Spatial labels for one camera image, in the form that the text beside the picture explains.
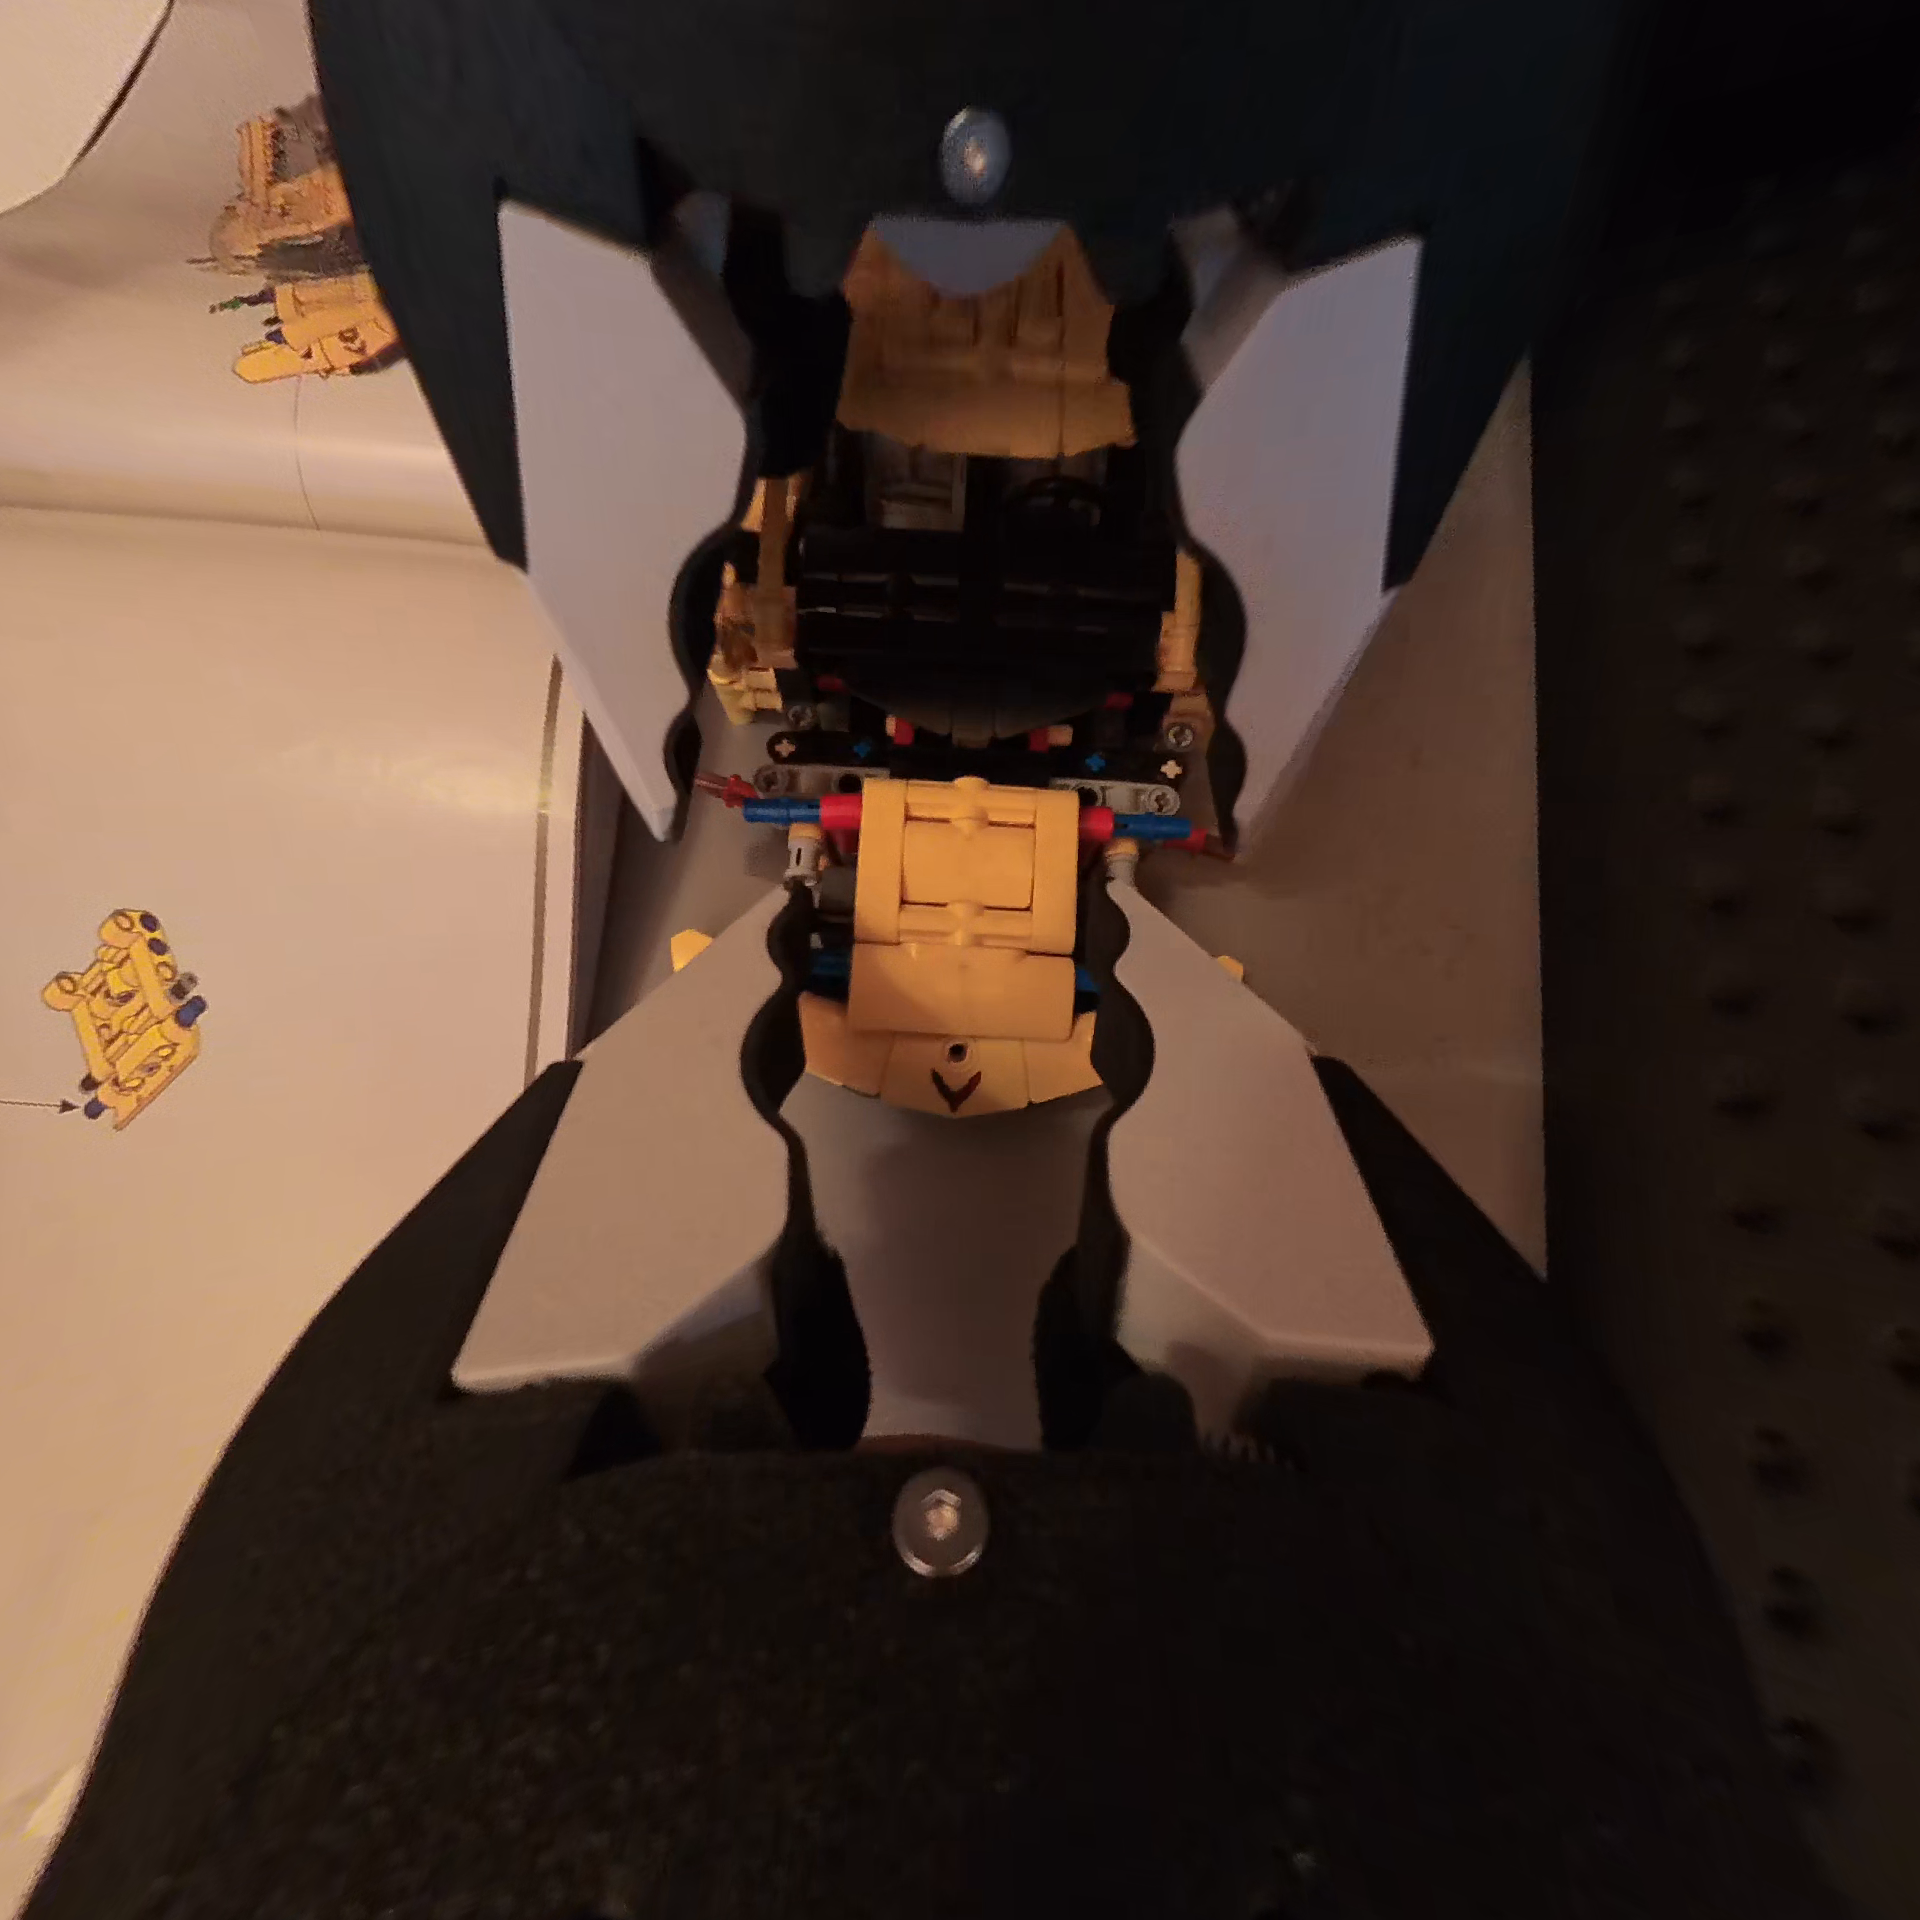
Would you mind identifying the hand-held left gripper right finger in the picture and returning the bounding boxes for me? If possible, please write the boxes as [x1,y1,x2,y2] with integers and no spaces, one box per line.
[1090,876,1435,1385]

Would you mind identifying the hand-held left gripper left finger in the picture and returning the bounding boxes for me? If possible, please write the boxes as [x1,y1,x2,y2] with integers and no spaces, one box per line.
[450,881,802,1393]

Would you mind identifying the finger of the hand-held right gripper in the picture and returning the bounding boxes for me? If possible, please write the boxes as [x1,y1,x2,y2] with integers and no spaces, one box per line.
[497,198,780,846]
[1175,238,1419,864]

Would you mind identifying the yellow brick model car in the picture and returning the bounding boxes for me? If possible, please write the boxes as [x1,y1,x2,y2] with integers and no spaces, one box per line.
[667,225,1248,1120]

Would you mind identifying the yellow brick hood panel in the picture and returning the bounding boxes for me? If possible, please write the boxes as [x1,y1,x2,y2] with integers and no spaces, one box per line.
[843,778,1085,1040]

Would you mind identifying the open instruction booklet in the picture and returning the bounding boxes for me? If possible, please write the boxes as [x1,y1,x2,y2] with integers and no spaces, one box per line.
[0,0,588,1860]

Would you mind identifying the black dotted rubber mat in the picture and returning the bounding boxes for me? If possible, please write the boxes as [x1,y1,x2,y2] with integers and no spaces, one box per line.
[1539,149,1920,1920]

